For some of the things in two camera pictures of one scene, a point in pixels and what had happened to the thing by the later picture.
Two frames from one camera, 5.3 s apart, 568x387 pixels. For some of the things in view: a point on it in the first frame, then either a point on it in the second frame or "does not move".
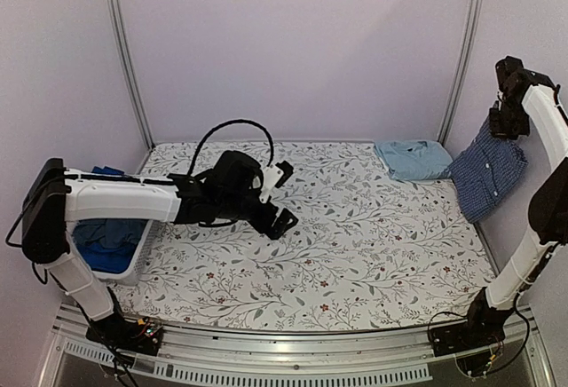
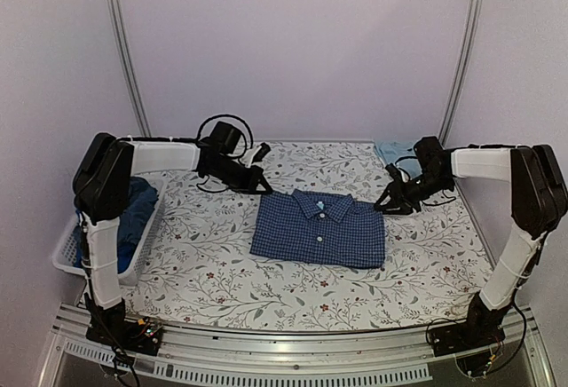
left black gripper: [279, 227] → [256, 175]
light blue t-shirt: [413, 160] does not move
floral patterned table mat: [387, 233] does not move
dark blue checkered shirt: [486, 170] → [319, 227]
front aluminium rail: [396, 354] does not move
